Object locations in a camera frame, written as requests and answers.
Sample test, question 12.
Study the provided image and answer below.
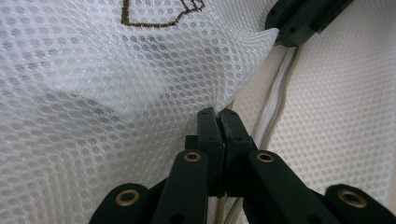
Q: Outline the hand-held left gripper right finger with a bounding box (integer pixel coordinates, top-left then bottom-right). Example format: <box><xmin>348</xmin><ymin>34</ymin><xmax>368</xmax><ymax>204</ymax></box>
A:
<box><xmin>219</xmin><ymin>107</ymin><xmax>260</xmax><ymax>198</ymax></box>

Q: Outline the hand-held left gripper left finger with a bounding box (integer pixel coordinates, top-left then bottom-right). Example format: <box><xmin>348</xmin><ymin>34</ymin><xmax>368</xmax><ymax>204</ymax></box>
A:
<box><xmin>185</xmin><ymin>106</ymin><xmax>226</xmax><ymax>199</ymax></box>

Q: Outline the white mesh laundry bag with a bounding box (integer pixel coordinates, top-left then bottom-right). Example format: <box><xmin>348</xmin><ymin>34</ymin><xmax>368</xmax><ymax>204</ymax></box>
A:
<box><xmin>0</xmin><ymin>0</ymin><xmax>396</xmax><ymax>224</ymax></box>

